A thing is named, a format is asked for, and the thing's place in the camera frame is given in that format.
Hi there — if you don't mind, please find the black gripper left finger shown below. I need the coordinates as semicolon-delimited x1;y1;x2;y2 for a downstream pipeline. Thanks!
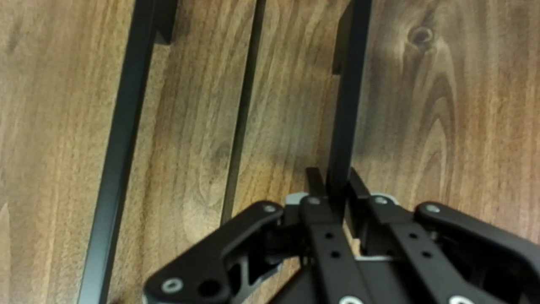
144;201;306;304

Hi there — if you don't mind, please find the wooden cabinet door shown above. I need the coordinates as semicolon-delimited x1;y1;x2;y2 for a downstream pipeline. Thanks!
0;0;255;304
235;0;540;242

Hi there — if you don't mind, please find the black door handle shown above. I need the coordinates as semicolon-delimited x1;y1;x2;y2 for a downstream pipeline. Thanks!
78;0;179;304
326;0;373;205

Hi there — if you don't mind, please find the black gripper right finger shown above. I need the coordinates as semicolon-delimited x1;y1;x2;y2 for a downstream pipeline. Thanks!
348;168;540;304

